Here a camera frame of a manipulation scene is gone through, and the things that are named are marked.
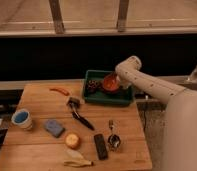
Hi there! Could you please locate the orange round fruit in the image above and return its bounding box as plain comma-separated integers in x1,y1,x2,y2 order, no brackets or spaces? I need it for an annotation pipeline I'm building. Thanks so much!
65,133,80,149

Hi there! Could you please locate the green plastic tray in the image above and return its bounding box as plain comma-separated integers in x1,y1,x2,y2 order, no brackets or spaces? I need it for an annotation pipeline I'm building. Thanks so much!
82,70,134,106

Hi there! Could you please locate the metal ice cream scoop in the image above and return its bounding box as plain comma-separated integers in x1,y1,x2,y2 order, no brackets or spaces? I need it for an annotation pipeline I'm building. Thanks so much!
108,120,121,151

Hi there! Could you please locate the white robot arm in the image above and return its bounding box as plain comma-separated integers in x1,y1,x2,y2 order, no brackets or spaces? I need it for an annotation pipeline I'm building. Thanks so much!
115,56,197,171

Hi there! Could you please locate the blue and white cup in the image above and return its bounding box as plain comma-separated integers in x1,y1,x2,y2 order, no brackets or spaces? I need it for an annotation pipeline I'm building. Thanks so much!
11,109,33,130

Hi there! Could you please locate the dark pine cone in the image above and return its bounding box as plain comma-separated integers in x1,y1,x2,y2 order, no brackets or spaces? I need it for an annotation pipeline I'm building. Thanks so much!
86,80,101,93

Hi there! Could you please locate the blue sponge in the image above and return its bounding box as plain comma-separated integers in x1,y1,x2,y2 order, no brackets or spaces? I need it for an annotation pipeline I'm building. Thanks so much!
44,119,65,138

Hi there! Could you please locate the red bowl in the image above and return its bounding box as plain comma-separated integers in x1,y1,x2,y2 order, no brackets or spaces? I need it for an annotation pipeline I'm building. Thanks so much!
102,72,119,93

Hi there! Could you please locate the black remote control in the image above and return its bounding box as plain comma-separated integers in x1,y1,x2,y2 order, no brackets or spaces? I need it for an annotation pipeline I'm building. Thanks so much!
94,134,108,160

